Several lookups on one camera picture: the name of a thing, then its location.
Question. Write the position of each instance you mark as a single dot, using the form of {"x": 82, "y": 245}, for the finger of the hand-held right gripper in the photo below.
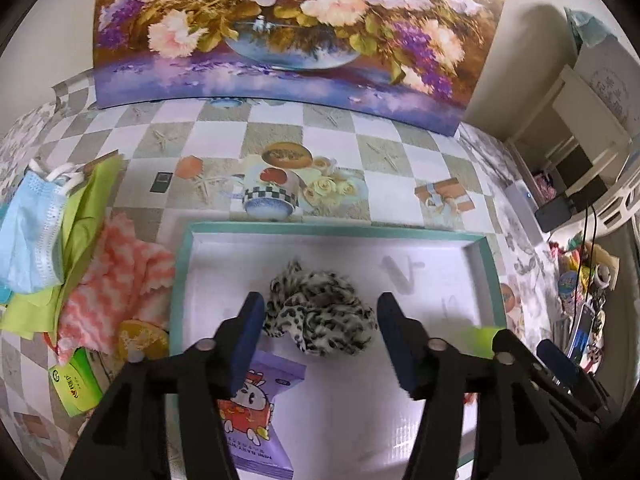
{"x": 560, "y": 362}
{"x": 545, "y": 375}

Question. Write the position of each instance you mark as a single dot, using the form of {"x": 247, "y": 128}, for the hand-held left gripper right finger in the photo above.
{"x": 397, "y": 345}

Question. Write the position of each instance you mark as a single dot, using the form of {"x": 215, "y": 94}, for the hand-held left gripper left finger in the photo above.
{"x": 250, "y": 340}

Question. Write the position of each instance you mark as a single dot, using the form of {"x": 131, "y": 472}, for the leopard print scrunchie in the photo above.
{"x": 320, "y": 315}

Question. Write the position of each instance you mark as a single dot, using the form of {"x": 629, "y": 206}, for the green tea sachet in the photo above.
{"x": 477, "y": 341}

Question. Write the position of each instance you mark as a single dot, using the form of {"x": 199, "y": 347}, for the white tray with teal rim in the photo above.
{"x": 350, "y": 260}

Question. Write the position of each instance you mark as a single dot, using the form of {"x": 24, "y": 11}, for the golden round packet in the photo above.
{"x": 145, "y": 337}

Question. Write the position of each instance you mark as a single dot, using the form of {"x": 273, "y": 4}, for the green small box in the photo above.
{"x": 75, "y": 385}

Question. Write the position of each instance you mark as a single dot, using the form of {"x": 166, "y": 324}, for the lime green cloth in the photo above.
{"x": 87, "y": 215}

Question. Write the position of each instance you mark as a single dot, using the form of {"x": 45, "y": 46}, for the blue face mask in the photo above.
{"x": 30, "y": 230}

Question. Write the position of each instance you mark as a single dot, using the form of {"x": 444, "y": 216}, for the purple tissue packet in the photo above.
{"x": 265, "y": 410}

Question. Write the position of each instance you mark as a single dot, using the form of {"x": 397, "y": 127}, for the pile of colourful clutter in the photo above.
{"x": 580, "y": 285}

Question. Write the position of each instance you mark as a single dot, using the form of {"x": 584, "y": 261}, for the pink white chevron cloth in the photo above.
{"x": 115, "y": 280}

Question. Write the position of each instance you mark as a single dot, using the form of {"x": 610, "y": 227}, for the black device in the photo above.
{"x": 555, "y": 212}

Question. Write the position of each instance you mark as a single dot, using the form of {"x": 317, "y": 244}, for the white power bank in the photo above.
{"x": 522, "y": 205}

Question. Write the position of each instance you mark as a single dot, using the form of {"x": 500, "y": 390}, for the printed checkered tablecloth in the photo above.
{"x": 400, "y": 145}

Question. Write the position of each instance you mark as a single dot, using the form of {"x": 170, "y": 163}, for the white shelf unit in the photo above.
{"x": 595, "y": 110}

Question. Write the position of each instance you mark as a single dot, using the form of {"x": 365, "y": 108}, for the floral painting poster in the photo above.
{"x": 300, "y": 35}

